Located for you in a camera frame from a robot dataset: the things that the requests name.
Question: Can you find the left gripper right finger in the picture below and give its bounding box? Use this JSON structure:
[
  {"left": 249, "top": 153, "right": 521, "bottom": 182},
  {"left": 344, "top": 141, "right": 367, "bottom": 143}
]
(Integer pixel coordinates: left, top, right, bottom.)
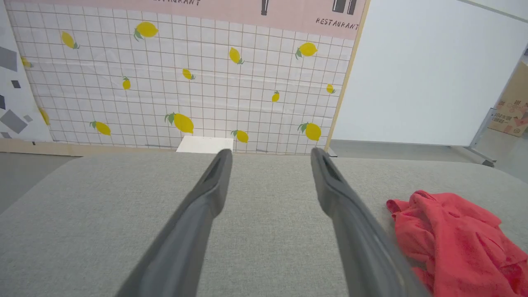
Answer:
[{"left": 310, "top": 147, "right": 429, "bottom": 297}]

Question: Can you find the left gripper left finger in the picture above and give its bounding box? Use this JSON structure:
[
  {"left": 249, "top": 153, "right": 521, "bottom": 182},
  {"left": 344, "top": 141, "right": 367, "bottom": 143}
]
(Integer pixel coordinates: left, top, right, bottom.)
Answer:
[{"left": 117, "top": 149, "right": 233, "bottom": 297}]

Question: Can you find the red garment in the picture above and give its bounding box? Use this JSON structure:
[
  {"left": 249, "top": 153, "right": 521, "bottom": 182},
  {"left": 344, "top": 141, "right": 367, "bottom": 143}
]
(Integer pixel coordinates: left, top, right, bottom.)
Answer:
[{"left": 387, "top": 190, "right": 528, "bottom": 297}]

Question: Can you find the white box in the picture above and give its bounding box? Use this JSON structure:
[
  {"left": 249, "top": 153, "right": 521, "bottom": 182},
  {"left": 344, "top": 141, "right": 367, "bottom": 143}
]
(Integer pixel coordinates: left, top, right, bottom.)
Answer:
[{"left": 176, "top": 136, "right": 234, "bottom": 153}]

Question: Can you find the lemon-pattern partition panel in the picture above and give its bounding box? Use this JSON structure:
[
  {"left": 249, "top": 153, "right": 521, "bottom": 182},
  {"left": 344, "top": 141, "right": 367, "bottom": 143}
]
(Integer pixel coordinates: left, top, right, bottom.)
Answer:
[{"left": 0, "top": 0, "right": 371, "bottom": 158}]

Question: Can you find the lemon print grid backdrop cloth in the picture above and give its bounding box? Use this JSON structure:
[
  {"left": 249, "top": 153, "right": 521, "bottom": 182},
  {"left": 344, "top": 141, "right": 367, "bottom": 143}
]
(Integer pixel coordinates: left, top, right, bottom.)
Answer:
[{"left": 6, "top": 0, "right": 368, "bottom": 155}]

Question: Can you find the printed cardboard box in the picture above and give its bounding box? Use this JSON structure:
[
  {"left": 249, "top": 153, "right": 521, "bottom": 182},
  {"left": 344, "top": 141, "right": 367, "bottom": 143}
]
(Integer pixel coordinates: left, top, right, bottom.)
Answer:
[{"left": 489, "top": 61, "right": 528, "bottom": 138}]

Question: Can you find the white panel with grey shapes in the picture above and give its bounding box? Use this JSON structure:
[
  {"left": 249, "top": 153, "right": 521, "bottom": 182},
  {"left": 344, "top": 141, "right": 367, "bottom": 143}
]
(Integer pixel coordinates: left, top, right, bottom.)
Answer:
[{"left": 0, "top": 0, "right": 53, "bottom": 143}]

